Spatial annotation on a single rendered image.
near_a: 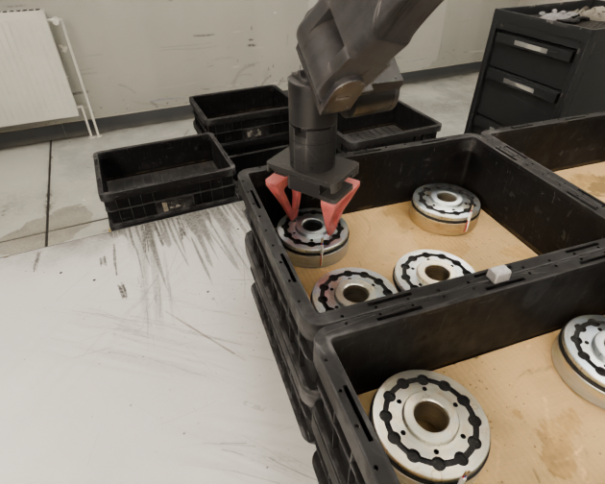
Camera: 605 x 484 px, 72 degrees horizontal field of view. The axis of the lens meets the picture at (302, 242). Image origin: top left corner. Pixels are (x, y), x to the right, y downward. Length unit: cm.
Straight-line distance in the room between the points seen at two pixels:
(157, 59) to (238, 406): 286
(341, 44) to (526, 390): 38
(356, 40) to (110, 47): 288
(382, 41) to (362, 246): 31
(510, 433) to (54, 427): 53
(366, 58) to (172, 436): 48
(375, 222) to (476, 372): 28
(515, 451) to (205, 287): 51
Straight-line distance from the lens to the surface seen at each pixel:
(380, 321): 38
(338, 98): 43
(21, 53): 312
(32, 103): 319
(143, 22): 320
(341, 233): 58
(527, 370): 52
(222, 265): 78
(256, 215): 50
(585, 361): 51
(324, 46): 42
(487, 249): 66
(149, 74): 326
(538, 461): 47
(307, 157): 50
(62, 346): 74
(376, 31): 38
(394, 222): 67
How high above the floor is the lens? 121
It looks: 38 degrees down
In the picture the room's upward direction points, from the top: straight up
